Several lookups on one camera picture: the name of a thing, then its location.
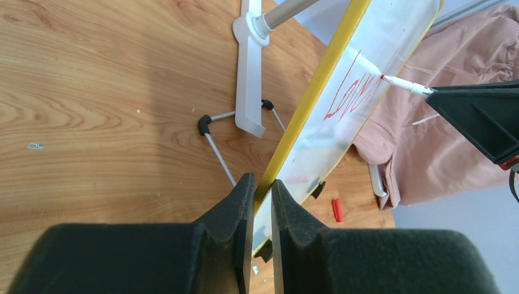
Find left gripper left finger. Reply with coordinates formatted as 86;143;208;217
9;173;255;293

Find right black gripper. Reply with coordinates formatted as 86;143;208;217
425;80;518;172

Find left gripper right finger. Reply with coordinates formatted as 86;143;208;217
272;180;499;293

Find red marker cap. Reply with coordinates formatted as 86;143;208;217
332;199;343;223

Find red white marker pen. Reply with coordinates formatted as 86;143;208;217
381;75;436;97

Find yellow framed whiteboard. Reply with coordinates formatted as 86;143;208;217
252;1;443;255

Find pink shorts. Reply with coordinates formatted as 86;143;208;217
354;5;518;210

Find white metal clothes rack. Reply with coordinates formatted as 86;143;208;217
231;0;388;199

